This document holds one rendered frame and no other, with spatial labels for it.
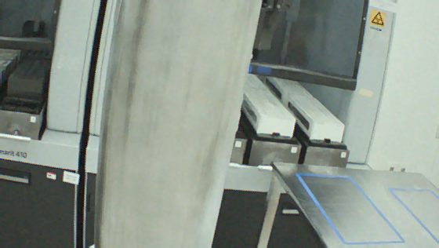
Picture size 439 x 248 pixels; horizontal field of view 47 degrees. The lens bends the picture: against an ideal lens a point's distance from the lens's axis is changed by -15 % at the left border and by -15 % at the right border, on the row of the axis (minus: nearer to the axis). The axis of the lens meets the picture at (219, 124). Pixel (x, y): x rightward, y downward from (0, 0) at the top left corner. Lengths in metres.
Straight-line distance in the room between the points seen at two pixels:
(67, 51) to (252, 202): 0.65
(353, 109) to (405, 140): 1.48
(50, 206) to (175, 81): 1.24
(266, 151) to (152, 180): 1.15
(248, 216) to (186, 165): 1.22
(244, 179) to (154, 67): 1.20
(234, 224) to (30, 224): 0.60
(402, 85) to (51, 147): 2.03
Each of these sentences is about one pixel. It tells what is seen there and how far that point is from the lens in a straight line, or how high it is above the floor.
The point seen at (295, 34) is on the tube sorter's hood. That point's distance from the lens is 1.56.
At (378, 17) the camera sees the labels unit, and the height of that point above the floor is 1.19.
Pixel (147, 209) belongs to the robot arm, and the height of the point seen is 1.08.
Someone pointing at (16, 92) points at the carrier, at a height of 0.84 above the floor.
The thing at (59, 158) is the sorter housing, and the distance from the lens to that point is 1.51.
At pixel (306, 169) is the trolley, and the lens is 1.35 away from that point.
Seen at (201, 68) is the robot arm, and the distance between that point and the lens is 0.36.
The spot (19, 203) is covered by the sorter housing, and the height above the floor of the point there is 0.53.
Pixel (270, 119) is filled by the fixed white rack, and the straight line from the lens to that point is 1.55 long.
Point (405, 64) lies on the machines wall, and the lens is 3.01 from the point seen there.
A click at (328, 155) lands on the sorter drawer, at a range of 1.60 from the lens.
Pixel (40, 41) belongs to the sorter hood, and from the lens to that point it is 1.51.
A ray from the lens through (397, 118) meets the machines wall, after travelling 3.07.
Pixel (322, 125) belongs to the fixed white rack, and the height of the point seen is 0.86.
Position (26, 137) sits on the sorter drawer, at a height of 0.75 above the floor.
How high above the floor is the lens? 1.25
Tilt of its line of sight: 16 degrees down
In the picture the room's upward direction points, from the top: 10 degrees clockwise
